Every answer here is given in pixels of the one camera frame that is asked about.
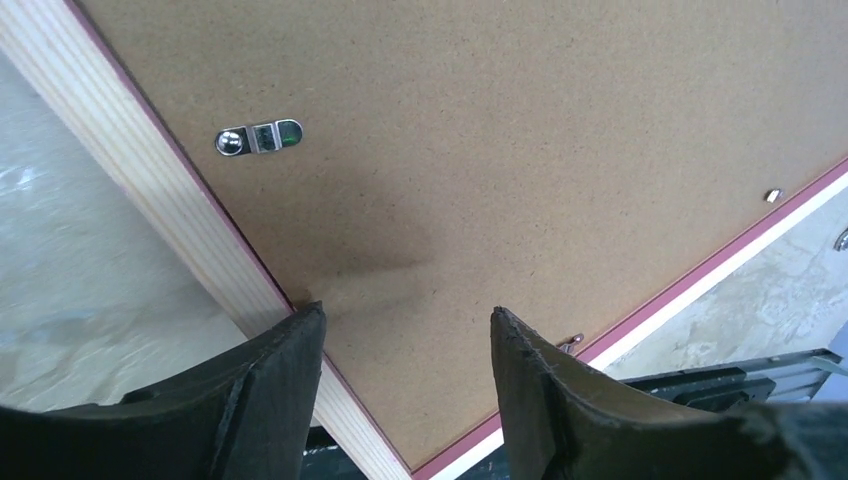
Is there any pink photo frame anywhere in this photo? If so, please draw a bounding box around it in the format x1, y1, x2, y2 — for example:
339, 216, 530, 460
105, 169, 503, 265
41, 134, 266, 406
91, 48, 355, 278
1, 1, 847, 479

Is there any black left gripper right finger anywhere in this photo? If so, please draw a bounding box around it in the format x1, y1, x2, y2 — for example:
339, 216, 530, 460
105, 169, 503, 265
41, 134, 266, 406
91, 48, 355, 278
490, 307, 847, 479

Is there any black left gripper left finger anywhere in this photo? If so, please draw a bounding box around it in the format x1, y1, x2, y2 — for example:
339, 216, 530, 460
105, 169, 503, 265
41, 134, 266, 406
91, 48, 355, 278
1, 303, 326, 479

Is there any silver wrench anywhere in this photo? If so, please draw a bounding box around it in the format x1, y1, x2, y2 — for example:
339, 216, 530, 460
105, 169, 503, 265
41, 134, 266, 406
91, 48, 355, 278
834, 229, 848, 252

